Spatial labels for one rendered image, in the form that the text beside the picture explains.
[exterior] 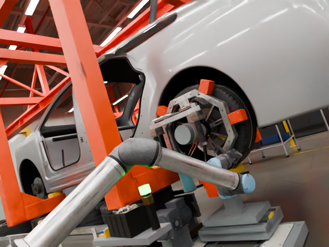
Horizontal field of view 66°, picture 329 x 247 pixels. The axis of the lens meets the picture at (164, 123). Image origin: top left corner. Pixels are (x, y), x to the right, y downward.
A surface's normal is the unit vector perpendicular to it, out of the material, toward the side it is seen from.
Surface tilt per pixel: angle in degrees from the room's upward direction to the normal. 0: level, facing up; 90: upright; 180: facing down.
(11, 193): 90
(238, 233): 90
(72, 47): 90
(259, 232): 90
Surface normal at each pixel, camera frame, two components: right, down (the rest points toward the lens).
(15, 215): 0.73, -0.31
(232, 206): -0.61, 0.11
